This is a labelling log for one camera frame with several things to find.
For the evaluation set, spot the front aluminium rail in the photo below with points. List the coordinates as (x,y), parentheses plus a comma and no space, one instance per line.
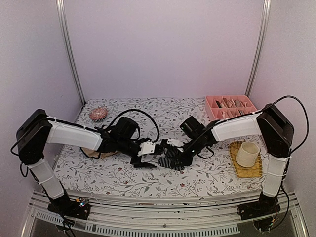
(213,216)

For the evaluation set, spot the cream ribbed cup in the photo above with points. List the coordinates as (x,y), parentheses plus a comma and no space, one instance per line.
(247,154)

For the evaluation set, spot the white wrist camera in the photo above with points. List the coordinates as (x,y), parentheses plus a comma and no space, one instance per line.
(172,142)
(146,148)

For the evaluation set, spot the right aluminium frame post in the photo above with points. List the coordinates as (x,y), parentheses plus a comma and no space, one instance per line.
(259,46)

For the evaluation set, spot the aluminium frame post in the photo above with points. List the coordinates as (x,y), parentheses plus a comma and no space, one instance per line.
(259,46)
(69,51)

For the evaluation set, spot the left aluminium frame post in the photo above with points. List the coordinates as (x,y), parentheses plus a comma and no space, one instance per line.
(69,51)

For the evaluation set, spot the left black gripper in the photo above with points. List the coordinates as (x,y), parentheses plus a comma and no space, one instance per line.
(142,165)

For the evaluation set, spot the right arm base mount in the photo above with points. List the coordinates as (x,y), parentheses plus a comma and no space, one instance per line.
(264,206)

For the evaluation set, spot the red patterned rolled underwear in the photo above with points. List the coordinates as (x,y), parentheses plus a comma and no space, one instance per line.
(98,114)

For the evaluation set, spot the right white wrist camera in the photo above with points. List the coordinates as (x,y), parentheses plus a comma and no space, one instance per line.
(172,142)

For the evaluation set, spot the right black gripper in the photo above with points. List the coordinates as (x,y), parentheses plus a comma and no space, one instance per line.
(185,161)

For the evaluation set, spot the navy striped underwear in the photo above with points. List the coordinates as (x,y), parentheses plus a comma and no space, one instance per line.
(169,160)

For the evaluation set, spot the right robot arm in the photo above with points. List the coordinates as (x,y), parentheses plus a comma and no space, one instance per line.
(269,123)

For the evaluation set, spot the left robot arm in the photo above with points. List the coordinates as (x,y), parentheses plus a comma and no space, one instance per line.
(40,129)

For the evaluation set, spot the pink divided organizer tray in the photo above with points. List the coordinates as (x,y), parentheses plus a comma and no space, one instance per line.
(220,107)

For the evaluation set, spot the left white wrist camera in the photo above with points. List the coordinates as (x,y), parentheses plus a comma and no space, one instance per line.
(146,148)

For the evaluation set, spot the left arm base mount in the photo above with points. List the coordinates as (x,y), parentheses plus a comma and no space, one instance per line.
(64,206)

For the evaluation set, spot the floral table cloth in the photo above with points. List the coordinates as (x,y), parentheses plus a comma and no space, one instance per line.
(211,173)

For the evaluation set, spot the yellow woven mat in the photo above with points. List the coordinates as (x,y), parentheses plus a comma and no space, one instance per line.
(242,172)

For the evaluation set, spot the beige underwear black trim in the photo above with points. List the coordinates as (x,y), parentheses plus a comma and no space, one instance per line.
(96,155)

